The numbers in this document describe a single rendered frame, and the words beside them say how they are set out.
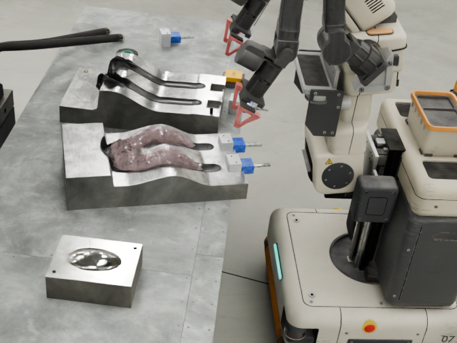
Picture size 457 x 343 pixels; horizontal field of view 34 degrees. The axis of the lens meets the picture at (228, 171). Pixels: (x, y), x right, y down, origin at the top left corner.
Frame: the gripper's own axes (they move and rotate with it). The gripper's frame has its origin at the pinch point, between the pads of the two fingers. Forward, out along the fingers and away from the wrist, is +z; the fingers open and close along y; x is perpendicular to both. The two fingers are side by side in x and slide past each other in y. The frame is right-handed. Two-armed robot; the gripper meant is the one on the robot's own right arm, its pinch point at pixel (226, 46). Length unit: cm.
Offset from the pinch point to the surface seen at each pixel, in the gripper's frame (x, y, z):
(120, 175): -22, 56, 25
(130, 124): -19.1, 22.7, 29.4
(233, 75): 11.0, -9.6, 12.3
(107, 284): -23, 98, 26
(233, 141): 6.6, 37.1, 11.0
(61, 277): -32, 96, 31
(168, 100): -11.4, 16.5, 18.9
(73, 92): -37, 11, 34
